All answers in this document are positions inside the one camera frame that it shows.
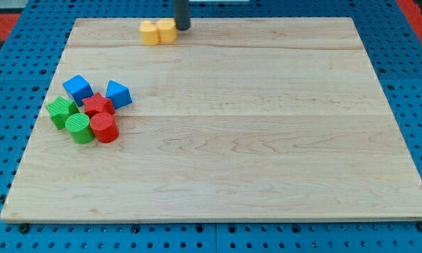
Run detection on yellow heart block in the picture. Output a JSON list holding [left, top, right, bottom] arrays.
[[156, 18, 177, 44]]

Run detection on blue triangle block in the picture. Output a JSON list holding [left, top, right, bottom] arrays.
[[105, 80, 132, 109]]

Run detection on light wooden board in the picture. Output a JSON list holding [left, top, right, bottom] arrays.
[[0, 18, 422, 223]]

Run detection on green star block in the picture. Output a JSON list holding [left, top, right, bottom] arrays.
[[45, 96, 79, 130]]

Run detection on green cylinder block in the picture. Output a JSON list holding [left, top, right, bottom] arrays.
[[65, 113, 95, 144]]

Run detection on red star block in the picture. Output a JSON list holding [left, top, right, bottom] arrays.
[[82, 92, 115, 118]]

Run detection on blue cube block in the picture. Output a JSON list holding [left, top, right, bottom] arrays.
[[63, 74, 94, 107]]

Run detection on yellow hexagon block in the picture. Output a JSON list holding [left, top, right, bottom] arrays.
[[139, 20, 160, 46]]

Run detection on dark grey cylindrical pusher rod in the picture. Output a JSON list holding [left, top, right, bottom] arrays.
[[173, 0, 191, 31]]

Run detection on red cylinder block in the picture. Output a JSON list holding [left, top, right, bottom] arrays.
[[90, 112, 119, 143]]

